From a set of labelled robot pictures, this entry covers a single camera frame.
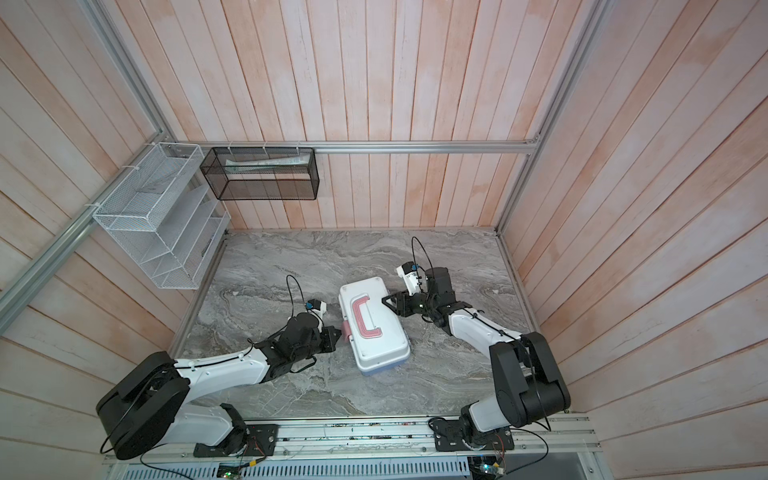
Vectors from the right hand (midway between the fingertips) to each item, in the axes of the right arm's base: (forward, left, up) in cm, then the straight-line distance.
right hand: (388, 299), depth 87 cm
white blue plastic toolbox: (-11, +3, +1) cm, 11 cm away
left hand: (-10, +13, -6) cm, 18 cm away
